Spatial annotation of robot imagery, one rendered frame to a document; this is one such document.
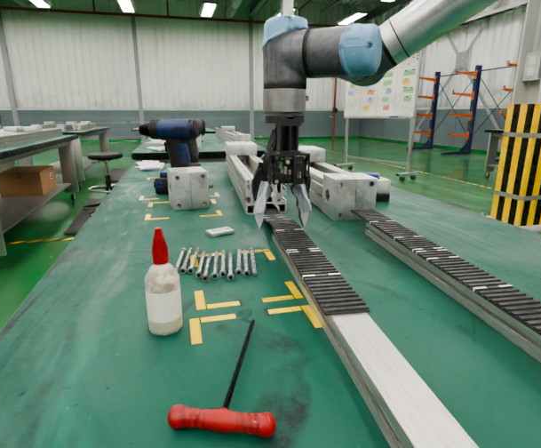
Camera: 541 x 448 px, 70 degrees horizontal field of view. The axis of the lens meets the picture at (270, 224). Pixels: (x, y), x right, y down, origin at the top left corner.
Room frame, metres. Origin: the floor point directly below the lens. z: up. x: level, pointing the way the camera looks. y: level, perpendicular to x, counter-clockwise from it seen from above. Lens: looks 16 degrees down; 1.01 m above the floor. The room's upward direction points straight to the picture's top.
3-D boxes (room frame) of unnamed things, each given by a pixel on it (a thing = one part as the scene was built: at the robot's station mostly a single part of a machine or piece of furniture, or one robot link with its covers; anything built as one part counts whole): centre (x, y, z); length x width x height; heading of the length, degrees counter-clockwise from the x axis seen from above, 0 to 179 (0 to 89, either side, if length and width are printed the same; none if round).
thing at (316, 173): (1.34, -0.11, 0.82); 0.80 x 0.10 x 0.09; 10
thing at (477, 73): (10.35, -4.89, 1.10); 3.30 x 0.90 x 2.20; 14
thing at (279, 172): (0.71, -0.03, 0.95); 0.09 x 0.08 x 0.12; 10
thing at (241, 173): (1.31, 0.08, 0.82); 0.80 x 0.10 x 0.09; 10
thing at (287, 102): (0.71, -0.03, 1.03); 0.08 x 0.08 x 0.05
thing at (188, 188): (1.02, 0.21, 0.83); 0.11 x 0.10 x 0.10; 111
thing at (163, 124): (1.19, 0.32, 0.89); 0.20 x 0.08 x 0.22; 86
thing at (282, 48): (0.71, -0.03, 1.11); 0.09 x 0.08 x 0.11; 63
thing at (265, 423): (0.31, 0.03, 0.79); 0.16 x 0.08 x 0.02; 173
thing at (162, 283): (0.39, 0.12, 0.84); 0.04 x 0.04 x 0.12
